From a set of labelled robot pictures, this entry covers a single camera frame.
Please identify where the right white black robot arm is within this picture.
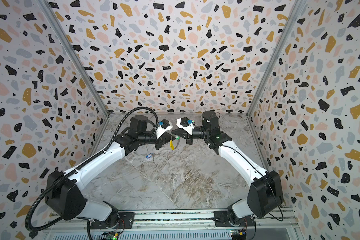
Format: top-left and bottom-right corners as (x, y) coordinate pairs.
(172, 111), (284, 223)

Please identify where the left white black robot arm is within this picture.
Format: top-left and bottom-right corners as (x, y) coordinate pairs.
(45, 115), (173, 223)

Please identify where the left green circuit board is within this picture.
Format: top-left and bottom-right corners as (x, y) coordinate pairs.
(106, 232), (122, 240)

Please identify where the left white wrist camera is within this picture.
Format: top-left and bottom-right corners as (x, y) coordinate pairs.
(156, 119), (173, 139)

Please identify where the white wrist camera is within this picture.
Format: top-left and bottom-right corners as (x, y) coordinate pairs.
(156, 119), (173, 139)
(177, 117), (195, 136)

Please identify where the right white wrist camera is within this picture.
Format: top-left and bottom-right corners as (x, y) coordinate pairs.
(177, 117), (195, 136)

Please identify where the aluminium mounting rail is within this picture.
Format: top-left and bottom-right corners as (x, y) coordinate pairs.
(43, 208), (299, 233)

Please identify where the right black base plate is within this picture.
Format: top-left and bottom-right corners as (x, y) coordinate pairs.
(212, 210), (255, 228)

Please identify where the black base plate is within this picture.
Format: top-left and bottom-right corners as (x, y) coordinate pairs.
(90, 212), (135, 230)
(212, 210), (255, 228)

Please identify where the black corrugated cable conduit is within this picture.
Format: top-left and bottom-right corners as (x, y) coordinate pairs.
(24, 106), (160, 232)

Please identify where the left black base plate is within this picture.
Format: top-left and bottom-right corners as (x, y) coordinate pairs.
(90, 212), (135, 230)

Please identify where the right circuit board with wires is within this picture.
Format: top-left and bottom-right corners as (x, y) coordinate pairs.
(231, 229), (247, 240)

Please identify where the white slotted cable duct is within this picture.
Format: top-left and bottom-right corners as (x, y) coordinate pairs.
(50, 229), (235, 240)

